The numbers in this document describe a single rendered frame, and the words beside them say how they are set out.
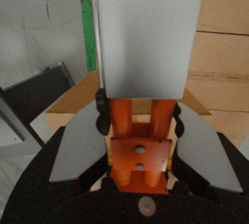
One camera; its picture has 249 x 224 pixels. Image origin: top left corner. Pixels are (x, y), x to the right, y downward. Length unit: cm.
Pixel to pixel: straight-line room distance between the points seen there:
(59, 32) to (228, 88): 132
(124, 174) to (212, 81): 69
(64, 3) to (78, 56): 42
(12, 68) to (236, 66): 186
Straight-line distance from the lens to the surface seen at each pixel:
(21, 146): 92
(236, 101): 94
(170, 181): 34
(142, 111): 30
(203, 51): 72
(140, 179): 21
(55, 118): 35
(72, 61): 133
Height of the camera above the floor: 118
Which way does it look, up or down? 62 degrees down
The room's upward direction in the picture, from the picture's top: 172 degrees counter-clockwise
